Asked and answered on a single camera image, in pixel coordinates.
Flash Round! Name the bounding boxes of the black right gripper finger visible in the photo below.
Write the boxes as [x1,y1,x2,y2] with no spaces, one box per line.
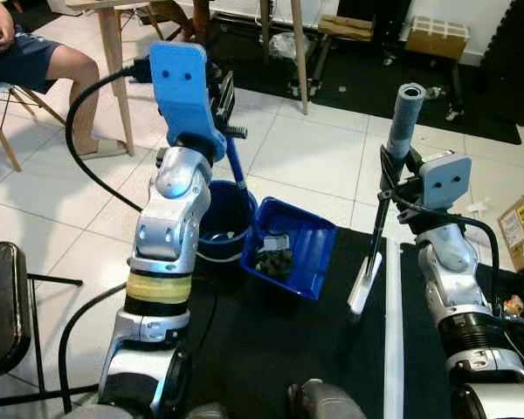
[379,144,401,195]

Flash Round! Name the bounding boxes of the white broom with grey grip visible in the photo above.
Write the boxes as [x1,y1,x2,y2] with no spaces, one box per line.
[348,83,427,317]

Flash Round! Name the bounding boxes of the blue plastic dustpan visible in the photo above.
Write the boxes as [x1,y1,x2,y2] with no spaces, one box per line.
[224,138,339,302]

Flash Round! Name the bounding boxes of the black floor mat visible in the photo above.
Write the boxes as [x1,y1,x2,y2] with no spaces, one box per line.
[205,17,524,145]
[188,223,524,419]

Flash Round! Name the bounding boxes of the white crumpled paper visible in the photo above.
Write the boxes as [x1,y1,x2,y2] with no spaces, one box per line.
[465,199,492,219]

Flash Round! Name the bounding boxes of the clear plastic bag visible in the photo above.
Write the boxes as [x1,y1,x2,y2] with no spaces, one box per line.
[269,33,311,62]

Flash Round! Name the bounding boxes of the person legs with sandals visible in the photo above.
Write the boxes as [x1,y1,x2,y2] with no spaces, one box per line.
[148,0,215,45]

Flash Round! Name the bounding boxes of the blue plastic bucket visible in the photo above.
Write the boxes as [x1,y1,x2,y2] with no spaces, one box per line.
[196,179,261,264]

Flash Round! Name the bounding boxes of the wooden table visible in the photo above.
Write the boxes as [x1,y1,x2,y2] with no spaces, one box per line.
[65,0,311,156]

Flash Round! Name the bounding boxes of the cardboard box with orange stickers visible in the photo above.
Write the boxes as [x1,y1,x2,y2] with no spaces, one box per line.
[498,196,524,273]

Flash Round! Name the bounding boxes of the small grey trash piece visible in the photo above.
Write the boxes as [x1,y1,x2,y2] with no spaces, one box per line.
[264,234,291,254]

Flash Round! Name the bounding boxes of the brown cardboard box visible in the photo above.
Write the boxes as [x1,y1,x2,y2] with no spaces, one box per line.
[319,15,375,42]

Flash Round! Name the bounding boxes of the cardboard box with white insert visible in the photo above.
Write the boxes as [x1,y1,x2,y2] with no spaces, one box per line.
[404,16,470,60]

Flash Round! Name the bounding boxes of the black crumpled trash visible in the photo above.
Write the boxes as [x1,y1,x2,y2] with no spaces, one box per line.
[255,249,295,282]

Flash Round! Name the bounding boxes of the orange snack wrapper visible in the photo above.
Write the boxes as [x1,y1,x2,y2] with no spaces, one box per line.
[504,295,524,317]

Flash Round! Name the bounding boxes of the black wheeled rack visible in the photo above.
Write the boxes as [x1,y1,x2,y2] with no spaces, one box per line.
[284,0,465,123]

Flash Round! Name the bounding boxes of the black foam puzzle mat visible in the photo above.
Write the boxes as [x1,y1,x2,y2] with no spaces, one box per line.
[480,0,524,132]

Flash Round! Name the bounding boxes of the seated person in blue shorts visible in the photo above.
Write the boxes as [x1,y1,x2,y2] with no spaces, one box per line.
[0,0,128,158]

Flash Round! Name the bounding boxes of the wooden chair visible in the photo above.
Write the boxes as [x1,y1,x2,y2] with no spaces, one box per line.
[0,83,66,173]

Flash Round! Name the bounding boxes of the grey robot right leg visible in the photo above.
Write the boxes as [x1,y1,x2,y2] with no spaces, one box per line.
[286,379,368,419]

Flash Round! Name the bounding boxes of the black stool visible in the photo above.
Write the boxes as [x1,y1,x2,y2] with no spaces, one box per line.
[0,242,84,385]

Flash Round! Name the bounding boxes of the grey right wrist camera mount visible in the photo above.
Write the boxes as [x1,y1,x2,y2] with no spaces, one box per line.
[419,150,472,212]

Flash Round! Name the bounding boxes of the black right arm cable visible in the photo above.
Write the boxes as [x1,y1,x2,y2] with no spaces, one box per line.
[386,194,503,306]

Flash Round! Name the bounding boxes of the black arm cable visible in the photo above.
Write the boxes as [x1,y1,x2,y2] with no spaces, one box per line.
[64,59,154,215]
[386,194,503,306]

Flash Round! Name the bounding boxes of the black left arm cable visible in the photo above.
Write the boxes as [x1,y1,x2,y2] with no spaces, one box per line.
[64,59,154,215]

